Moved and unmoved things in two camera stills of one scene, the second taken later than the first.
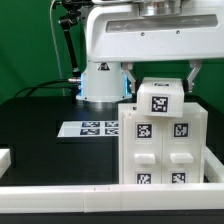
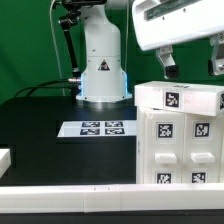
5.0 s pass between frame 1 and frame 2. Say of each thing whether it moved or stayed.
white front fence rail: stayed
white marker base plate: stayed
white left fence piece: stayed
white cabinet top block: moved
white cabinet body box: moved
